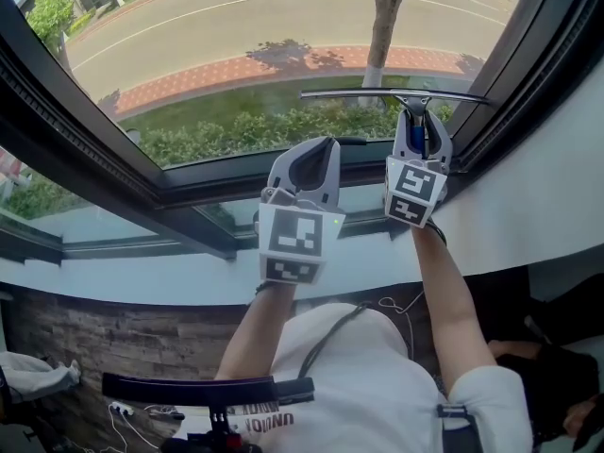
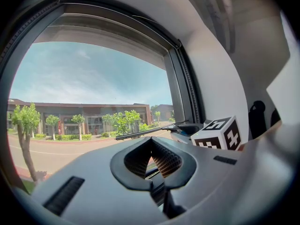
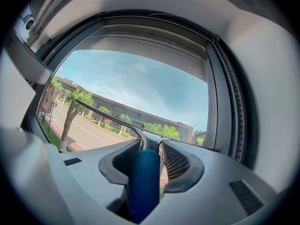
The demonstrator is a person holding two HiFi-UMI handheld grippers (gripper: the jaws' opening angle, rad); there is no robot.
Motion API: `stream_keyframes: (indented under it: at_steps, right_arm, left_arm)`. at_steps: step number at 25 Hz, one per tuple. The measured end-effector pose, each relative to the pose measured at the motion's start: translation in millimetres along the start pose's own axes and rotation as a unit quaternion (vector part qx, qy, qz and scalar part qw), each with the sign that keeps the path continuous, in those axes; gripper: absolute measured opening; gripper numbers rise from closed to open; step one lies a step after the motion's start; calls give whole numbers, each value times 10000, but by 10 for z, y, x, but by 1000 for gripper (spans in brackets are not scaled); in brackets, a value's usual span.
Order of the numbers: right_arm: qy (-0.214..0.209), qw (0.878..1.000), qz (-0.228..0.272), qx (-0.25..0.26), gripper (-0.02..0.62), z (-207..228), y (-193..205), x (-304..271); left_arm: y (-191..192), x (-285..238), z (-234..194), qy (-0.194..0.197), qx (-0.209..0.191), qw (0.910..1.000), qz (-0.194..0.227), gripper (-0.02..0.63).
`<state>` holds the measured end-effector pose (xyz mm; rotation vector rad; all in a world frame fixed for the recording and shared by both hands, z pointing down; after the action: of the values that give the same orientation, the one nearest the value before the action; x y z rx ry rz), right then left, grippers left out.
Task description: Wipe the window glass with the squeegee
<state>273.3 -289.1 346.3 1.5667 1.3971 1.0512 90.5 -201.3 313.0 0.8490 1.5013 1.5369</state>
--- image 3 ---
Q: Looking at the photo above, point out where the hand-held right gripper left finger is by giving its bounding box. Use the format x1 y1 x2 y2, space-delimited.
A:
43 139 142 225

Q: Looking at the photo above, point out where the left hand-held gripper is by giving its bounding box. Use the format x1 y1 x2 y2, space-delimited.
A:
4 4 54 86

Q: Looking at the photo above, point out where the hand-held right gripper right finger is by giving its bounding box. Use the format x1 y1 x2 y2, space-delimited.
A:
150 139 283 225

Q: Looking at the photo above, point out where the metal squeegee with blue handle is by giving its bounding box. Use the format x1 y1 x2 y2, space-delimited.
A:
75 99 221 225

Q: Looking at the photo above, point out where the hinged window glass pane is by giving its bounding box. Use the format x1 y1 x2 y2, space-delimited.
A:
35 24 218 150

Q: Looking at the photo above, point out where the red sign board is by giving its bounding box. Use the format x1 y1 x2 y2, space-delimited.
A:
40 85 58 120

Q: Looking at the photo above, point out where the brown grey building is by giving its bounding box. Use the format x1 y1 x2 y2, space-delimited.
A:
55 76 208 147

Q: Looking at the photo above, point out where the window with dark frame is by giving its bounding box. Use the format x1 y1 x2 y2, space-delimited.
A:
21 10 258 171

